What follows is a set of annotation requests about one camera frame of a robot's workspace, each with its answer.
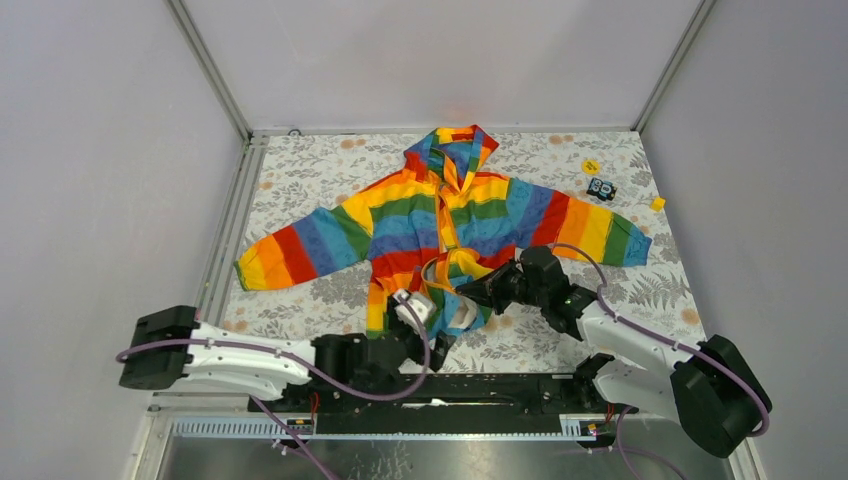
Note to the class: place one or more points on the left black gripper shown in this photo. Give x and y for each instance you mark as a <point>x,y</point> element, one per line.
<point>440,342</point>

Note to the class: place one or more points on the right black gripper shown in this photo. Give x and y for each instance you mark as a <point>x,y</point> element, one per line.
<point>488,289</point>

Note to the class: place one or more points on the rainbow striped hooded jacket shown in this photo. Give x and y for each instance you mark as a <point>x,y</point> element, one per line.
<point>438,223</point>

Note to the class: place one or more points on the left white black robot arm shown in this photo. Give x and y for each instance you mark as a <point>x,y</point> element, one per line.
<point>172,346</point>

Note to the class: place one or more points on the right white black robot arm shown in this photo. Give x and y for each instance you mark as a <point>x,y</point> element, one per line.
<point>704,386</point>

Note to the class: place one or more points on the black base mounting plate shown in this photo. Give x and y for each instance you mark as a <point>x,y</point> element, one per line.
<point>512,394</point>

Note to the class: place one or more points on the small black printed card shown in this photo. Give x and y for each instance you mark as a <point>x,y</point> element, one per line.
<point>601,189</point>

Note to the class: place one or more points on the yellow round token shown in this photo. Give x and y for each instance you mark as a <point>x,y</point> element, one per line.
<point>590,166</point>

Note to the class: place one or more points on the small yellow cube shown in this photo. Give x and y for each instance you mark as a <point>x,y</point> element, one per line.
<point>658,204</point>

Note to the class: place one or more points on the floral patterned table mat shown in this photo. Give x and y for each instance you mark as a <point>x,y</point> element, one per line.
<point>301,173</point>

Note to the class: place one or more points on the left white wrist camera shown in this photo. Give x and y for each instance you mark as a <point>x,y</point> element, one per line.
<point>413,308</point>

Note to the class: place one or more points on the perforated aluminium rail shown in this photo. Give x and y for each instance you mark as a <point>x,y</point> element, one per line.
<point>414,425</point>

